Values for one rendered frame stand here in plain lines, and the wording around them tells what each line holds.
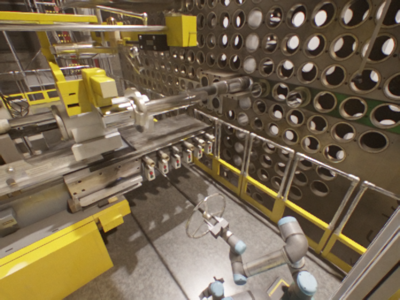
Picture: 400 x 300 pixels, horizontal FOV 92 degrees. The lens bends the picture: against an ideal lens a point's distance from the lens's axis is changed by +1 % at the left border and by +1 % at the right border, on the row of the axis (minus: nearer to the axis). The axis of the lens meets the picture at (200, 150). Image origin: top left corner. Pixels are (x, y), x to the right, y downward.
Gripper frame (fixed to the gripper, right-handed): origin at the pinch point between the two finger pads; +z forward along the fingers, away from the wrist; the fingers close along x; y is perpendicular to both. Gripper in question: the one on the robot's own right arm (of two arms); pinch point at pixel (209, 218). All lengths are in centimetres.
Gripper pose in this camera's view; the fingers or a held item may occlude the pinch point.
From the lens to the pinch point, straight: 150.1
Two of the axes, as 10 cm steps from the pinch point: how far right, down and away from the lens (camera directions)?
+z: -6.4, -4.0, 6.6
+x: 7.7, -4.3, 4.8
